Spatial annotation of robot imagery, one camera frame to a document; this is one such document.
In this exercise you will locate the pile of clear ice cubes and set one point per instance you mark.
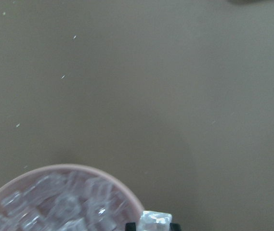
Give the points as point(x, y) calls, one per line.
point(59, 204)

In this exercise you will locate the pink bowl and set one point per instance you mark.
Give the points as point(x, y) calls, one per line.
point(127, 192)

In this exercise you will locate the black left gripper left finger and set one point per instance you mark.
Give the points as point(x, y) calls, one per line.
point(131, 226)

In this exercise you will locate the clear ice cube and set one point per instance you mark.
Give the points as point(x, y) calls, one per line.
point(154, 221)

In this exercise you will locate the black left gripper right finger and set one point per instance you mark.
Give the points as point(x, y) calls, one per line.
point(175, 227)

